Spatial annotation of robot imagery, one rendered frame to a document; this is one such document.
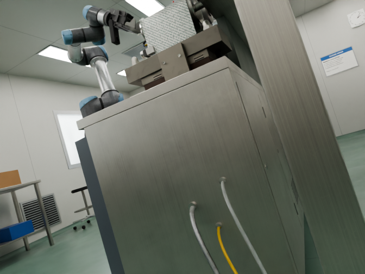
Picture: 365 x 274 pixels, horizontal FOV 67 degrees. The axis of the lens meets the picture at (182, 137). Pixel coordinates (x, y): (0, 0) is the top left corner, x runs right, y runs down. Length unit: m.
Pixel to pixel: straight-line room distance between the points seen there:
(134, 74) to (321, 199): 0.89
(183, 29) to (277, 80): 0.95
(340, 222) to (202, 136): 0.62
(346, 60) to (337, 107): 0.99
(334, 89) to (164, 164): 5.97
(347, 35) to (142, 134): 6.24
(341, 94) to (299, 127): 6.40
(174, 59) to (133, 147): 0.35
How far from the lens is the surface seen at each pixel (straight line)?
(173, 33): 1.30
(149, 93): 1.01
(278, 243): 0.95
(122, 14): 1.49
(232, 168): 0.91
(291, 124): 0.36
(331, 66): 6.80
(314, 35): 6.93
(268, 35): 0.38
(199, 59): 1.03
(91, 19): 1.61
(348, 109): 6.75
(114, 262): 1.75
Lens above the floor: 0.64
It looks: 4 degrees up
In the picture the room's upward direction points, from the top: 17 degrees counter-clockwise
